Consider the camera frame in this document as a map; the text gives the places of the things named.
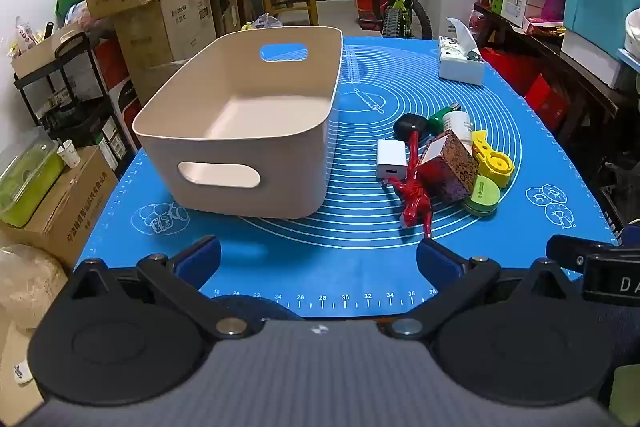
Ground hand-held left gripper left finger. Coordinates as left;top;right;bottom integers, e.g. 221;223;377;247
69;235;257;340

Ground white box under bin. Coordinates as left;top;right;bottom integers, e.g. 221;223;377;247
560;29;623;88

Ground white charger plug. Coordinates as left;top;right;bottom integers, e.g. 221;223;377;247
376;139;408;182

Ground tall brown cardboard box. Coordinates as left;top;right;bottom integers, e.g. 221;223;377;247
112;0;217;68

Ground white pill bottle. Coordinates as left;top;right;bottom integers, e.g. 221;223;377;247
442;111;474;146

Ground white patterned tissue box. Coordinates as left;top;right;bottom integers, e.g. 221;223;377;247
437;18;486;86

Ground green lidded food container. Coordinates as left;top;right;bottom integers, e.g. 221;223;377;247
0;139;66;228

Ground clear plastic bag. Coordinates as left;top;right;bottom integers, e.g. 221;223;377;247
240;13;284;30

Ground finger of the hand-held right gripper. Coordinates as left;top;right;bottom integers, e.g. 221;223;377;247
546;234;622;279

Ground clear bag of grain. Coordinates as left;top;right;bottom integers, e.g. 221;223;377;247
0;244;68;330

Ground brown cardboard shipping box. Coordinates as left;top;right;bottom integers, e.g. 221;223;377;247
0;146;119;273

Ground red and white appliance box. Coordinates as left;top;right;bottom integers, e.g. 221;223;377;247
94;38;144;152

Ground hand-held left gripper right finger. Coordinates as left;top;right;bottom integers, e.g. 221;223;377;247
384;237;583;340

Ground beige plastic storage basket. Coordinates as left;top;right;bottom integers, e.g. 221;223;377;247
132;26;344;220

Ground red gift boxes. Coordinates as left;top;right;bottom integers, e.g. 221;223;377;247
480;47;571;132

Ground white paper cup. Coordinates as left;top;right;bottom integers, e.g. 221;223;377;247
56;139;81;168

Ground small green container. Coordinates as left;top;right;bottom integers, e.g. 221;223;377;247
428;103;460;132

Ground red floral patterned box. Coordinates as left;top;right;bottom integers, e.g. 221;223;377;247
417;130;479;204

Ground teal plastic storage bin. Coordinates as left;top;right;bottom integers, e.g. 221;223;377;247
562;0;640;60

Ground black rounded case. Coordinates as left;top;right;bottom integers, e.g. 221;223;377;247
393;113;427;142

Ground yellow plastic tool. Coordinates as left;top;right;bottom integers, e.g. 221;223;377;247
471;130;516;188

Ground red bucket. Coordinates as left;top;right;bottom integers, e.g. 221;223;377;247
355;0;387;25

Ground black utility cart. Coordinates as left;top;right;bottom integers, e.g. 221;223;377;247
14;32;138;168

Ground cardboard box on cart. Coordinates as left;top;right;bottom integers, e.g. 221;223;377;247
11;23;85;78

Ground red toy figure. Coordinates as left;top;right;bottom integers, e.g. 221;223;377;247
382;129;437;238

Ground round green ointment tin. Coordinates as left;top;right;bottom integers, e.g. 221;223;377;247
461;175;501;215

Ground blue silicone baking mat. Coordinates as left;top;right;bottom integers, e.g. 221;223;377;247
74;36;621;320

